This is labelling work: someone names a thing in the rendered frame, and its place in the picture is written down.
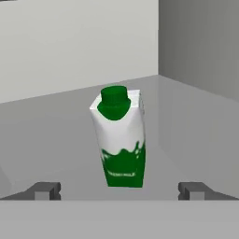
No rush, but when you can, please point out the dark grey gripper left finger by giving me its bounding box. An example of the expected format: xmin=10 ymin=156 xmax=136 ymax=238
xmin=0 ymin=181 xmax=62 ymax=202

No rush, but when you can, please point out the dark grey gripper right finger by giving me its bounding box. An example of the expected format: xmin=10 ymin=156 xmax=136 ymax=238
xmin=177 ymin=181 xmax=239 ymax=202

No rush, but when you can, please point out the white and green milk carton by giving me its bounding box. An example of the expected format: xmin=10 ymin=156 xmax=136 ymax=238
xmin=89 ymin=85 xmax=147 ymax=189

